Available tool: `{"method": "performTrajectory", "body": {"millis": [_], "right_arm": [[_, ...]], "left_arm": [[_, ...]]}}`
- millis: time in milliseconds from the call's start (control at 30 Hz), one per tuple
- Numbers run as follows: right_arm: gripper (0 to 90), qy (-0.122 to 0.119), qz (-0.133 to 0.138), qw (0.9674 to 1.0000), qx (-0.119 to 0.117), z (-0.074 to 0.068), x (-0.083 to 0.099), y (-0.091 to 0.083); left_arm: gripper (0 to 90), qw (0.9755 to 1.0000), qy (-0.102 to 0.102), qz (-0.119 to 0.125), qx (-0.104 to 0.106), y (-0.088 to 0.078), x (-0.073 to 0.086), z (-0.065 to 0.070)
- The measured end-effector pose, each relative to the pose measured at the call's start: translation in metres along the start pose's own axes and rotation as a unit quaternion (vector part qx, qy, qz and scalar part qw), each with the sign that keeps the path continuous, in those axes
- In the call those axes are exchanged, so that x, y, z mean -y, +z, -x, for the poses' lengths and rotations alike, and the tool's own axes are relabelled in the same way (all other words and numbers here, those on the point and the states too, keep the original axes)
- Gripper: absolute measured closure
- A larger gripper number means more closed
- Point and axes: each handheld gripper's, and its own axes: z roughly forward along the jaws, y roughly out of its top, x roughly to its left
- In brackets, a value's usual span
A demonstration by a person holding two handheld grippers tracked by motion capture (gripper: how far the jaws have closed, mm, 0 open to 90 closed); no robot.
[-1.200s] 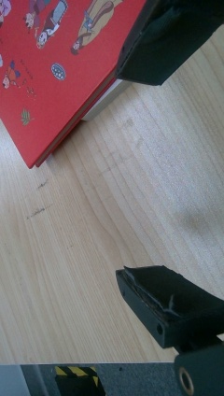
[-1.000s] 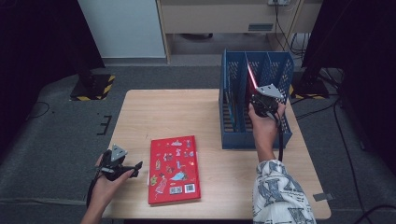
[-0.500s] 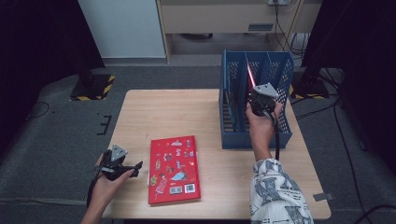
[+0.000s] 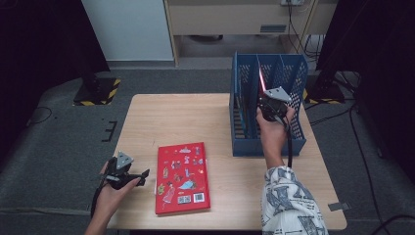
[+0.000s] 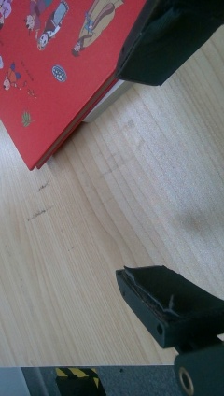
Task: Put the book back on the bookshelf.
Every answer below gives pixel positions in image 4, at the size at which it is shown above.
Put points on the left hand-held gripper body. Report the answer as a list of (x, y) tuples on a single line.
[(122, 169)]

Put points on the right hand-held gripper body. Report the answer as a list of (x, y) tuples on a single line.
[(274, 104)]

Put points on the red illustrated hardcover book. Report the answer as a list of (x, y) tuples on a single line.
[(182, 176), (262, 80)]

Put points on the blue plastic file rack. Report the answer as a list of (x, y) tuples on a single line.
[(244, 148)]

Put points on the person's left hand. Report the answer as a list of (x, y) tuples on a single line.
[(112, 199)]

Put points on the person's right hand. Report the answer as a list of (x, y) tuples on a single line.
[(274, 140)]

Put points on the black stand with striped base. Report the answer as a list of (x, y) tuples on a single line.
[(326, 93), (98, 91)]

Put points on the beige desk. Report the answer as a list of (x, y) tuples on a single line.
[(221, 19)]

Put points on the grey tape strip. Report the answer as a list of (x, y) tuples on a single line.
[(338, 206)]

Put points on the white cabinet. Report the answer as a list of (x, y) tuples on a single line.
[(130, 29)]

